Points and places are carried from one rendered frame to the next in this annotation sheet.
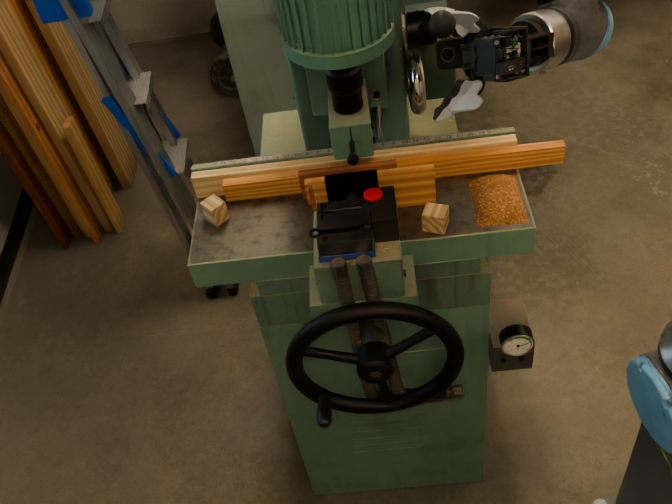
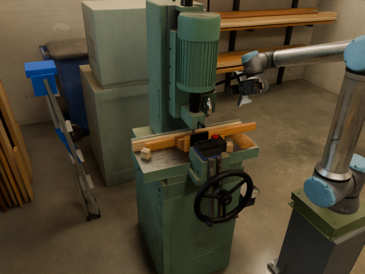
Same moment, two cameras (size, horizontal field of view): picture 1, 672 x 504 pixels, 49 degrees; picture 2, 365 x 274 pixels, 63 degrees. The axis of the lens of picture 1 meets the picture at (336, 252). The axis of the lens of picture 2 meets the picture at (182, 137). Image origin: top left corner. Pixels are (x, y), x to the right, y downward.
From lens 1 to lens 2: 63 cm
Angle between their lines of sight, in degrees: 27
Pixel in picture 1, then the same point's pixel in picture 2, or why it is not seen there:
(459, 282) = not seen: hidden behind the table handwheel
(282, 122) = (141, 130)
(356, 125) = (201, 115)
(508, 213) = (250, 143)
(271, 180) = (164, 141)
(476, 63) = (244, 90)
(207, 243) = (147, 165)
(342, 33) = (206, 79)
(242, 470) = not seen: outside the picture
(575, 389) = (245, 226)
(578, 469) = (258, 253)
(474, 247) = (241, 156)
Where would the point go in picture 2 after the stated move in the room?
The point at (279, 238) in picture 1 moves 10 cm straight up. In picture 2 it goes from (175, 160) to (175, 141)
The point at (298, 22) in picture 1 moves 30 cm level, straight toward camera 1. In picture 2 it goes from (192, 75) to (236, 103)
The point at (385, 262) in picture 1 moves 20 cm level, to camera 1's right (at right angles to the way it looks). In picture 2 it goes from (225, 158) to (260, 147)
